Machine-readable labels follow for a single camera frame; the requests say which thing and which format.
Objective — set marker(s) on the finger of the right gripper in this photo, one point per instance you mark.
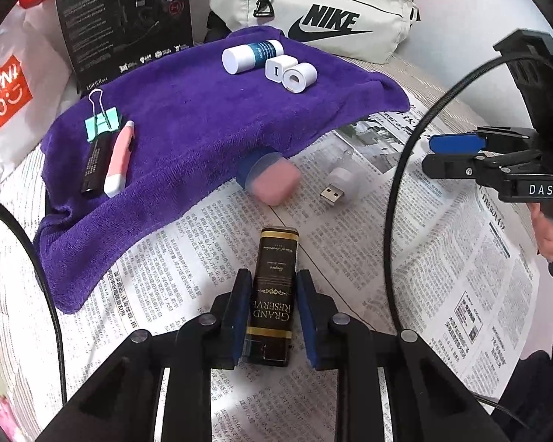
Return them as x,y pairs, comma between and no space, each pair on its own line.
457,144

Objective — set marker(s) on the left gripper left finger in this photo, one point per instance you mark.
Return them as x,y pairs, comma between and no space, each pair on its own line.
234,321

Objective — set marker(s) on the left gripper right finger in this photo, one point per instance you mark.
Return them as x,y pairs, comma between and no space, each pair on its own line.
315,312

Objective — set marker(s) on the black gold Grand Reserve box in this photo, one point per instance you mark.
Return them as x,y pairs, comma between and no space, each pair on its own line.
269,327

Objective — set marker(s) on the white USB night light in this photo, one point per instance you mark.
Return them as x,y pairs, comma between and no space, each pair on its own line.
342,186

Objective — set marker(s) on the pink jar with blue lid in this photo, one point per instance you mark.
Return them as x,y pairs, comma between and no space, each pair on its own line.
268,176

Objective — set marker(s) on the white tape roll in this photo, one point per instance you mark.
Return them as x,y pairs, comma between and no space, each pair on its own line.
298,78

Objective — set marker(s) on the pink white pen tube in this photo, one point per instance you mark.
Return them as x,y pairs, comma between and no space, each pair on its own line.
115,180

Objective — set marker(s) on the white charger plug cube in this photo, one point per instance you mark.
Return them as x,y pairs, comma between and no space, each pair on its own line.
275,67

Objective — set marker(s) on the person right hand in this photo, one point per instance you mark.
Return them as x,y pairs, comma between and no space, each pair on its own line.
543,228

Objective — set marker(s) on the newspaper sheet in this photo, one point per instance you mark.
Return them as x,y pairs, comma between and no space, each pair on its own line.
466,275

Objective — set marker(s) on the beige Nike waist bag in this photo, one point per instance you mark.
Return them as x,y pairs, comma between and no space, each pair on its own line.
367,30

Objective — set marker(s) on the purple fleece towel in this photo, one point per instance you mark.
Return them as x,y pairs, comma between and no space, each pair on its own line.
194,124

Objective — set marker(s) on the green binder clip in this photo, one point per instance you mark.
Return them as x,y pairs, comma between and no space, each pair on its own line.
102,120

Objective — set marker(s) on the white blue cylindrical bottle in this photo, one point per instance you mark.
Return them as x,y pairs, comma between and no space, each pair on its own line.
243,58

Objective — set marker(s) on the white Miniso plastic bag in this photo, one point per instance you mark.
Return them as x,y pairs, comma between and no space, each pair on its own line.
36,80

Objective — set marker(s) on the black Hecate headset box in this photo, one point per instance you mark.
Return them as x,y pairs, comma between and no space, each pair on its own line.
108,38

